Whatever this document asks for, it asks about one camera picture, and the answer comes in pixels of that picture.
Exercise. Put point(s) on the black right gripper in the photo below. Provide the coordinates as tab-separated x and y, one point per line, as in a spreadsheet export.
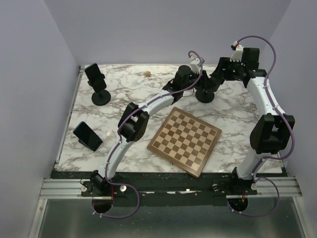
224	63

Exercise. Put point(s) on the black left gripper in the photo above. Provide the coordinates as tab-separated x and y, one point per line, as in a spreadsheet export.
204	83

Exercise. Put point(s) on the black phone from wedge stand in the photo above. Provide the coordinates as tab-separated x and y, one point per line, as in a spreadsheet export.
85	133

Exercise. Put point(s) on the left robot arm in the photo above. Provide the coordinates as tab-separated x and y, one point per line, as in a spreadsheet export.
134	120

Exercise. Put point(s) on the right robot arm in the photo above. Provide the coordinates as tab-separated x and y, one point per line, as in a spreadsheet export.
273	130

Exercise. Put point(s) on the black phone in left stand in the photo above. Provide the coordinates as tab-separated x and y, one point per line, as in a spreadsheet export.
93	73

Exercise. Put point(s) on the black wedge phone stand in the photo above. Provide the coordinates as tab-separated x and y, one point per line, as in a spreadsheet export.
92	147

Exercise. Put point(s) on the wooden chessboard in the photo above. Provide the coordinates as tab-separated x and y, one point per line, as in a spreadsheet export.
185	141

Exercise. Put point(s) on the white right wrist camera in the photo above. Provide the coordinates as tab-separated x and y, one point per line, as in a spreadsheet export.
238	52

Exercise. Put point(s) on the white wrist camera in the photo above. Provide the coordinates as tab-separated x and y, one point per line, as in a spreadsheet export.
238	52
195	64

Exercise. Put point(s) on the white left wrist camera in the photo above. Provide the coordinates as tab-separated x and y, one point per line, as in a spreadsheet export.
195	64

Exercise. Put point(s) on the aluminium mounting rail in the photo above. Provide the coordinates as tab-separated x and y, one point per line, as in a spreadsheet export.
73	189

